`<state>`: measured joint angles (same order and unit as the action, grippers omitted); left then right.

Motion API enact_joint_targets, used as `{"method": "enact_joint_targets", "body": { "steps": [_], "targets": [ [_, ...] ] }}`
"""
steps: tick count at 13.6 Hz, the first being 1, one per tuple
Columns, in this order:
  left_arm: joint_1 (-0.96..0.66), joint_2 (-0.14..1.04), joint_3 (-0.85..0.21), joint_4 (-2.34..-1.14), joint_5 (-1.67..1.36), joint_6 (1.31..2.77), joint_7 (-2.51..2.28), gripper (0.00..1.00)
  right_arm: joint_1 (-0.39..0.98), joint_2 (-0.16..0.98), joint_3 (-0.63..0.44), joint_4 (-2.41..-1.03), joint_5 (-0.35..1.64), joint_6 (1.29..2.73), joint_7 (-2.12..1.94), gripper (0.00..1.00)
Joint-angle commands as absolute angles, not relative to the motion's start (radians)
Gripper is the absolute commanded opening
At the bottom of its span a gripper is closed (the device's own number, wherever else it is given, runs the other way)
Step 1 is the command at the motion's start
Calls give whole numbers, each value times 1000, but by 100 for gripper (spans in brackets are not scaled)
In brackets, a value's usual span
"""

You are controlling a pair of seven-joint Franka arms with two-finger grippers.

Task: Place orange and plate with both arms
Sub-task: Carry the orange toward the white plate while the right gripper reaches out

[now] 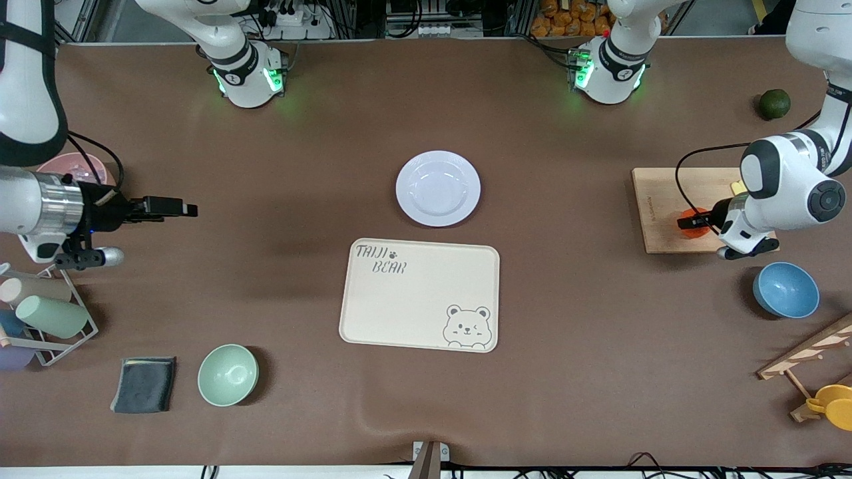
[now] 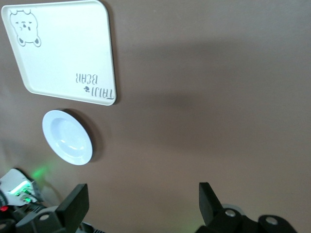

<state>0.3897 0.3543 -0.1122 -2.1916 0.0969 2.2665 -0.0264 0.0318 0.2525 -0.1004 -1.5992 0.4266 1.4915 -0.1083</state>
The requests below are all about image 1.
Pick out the purple cup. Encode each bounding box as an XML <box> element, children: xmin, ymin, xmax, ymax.
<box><xmin>0</xmin><ymin>342</ymin><xmax>35</xmax><ymax>371</ymax></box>

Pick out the grey table clamp bracket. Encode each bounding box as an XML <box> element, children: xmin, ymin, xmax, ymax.
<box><xmin>409</xmin><ymin>440</ymin><xmax>452</xmax><ymax>479</ymax></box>

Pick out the dark green lime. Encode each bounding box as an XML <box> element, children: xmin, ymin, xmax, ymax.
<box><xmin>760</xmin><ymin>89</ymin><xmax>791</xmax><ymax>121</ymax></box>

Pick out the blue bowl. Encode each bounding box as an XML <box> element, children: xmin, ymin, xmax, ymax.
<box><xmin>753</xmin><ymin>262</ymin><xmax>820</xmax><ymax>319</ymax></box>

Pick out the white round plate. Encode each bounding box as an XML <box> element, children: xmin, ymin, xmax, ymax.
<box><xmin>396</xmin><ymin>150</ymin><xmax>481</xmax><ymax>228</ymax></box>

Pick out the pink bowl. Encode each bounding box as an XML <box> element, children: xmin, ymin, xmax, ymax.
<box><xmin>36</xmin><ymin>152</ymin><xmax>107</xmax><ymax>188</ymax></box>

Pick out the white power strip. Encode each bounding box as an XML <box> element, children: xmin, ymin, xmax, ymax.
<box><xmin>270</xmin><ymin>8</ymin><xmax>333</xmax><ymax>41</ymax></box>
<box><xmin>388</xmin><ymin>22</ymin><xmax>448</xmax><ymax>39</ymax></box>

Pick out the bag of oranges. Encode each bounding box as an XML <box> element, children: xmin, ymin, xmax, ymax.
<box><xmin>531</xmin><ymin>0</ymin><xmax>666</xmax><ymax>38</ymax></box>

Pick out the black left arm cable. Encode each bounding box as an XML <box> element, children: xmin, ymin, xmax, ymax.
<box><xmin>676</xmin><ymin>143</ymin><xmax>753</xmax><ymax>235</ymax></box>

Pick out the mint green bowl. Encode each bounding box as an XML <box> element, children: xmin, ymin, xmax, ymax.
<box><xmin>198</xmin><ymin>344</ymin><xmax>259</xmax><ymax>407</ymax></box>

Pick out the white wire cup rack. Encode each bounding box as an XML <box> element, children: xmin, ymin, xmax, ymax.
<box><xmin>0</xmin><ymin>265</ymin><xmax>99</xmax><ymax>367</ymax></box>

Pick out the wooden peg dish rack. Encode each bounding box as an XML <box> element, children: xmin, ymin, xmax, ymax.
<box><xmin>757</xmin><ymin>313</ymin><xmax>852</xmax><ymax>423</ymax></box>

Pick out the cream bear print tray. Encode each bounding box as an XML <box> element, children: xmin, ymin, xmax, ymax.
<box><xmin>339</xmin><ymin>238</ymin><xmax>500</xmax><ymax>353</ymax></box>

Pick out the yellow cup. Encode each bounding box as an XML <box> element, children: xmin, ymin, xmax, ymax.
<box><xmin>806</xmin><ymin>385</ymin><xmax>852</xmax><ymax>432</ymax></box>

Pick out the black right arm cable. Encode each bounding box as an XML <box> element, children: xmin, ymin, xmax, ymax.
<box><xmin>67</xmin><ymin>131</ymin><xmax>125</xmax><ymax>194</ymax></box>

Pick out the folded grey cloth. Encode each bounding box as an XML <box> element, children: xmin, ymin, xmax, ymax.
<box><xmin>110</xmin><ymin>357</ymin><xmax>177</xmax><ymax>414</ymax></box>

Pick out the beige cup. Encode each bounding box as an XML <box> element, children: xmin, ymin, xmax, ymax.
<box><xmin>0</xmin><ymin>275</ymin><xmax>73</xmax><ymax>307</ymax></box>

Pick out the mint green cup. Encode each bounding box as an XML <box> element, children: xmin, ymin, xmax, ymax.
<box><xmin>15</xmin><ymin>295</ymin><xmax>89</xmax><ymax>339</ymax></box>

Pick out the bamboo cutting board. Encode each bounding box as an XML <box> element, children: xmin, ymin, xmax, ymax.
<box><xmin>632</xmin><ymin>168</ymin><xmax>779</xmax><ymax>255</ymax></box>

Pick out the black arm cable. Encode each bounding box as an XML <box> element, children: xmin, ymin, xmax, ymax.
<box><xmin>676</xmin><ymin>143</ymin><xmax>753</xmax><ymax>235</ymax></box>
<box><xmin>67</xmin><ymin>131</ymin><xmax>125</xmax><ymax>194</ymax></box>

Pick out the orange fruit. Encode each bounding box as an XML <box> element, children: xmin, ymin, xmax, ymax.
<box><xmin>679</xmin><ymin>208</ymin><xmax>714</xmax><ymax>239</ymax></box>

